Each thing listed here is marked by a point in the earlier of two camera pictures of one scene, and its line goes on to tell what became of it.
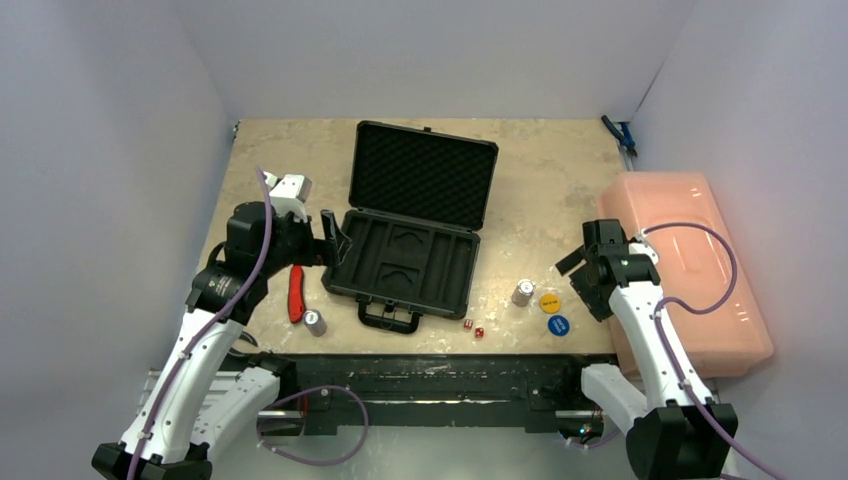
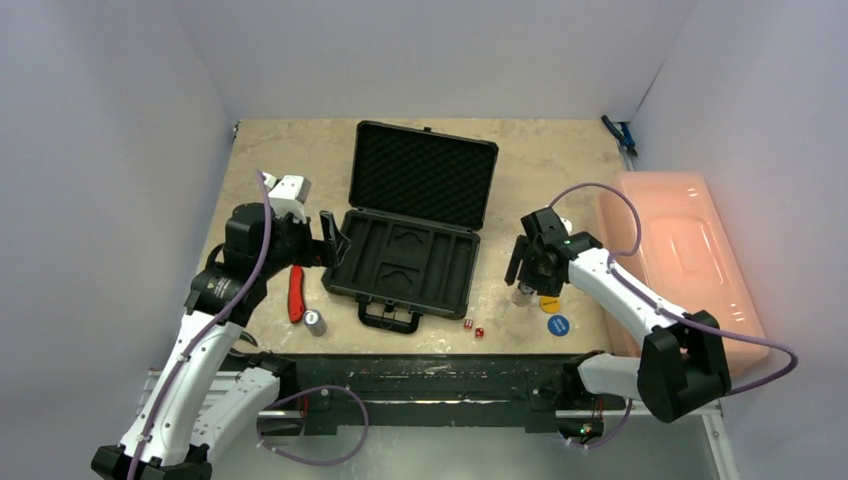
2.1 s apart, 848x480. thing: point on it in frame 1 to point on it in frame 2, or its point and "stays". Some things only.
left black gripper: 317,251 stays
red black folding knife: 296,294 stays
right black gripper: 589,273 to 534,253
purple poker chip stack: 315,323 stays
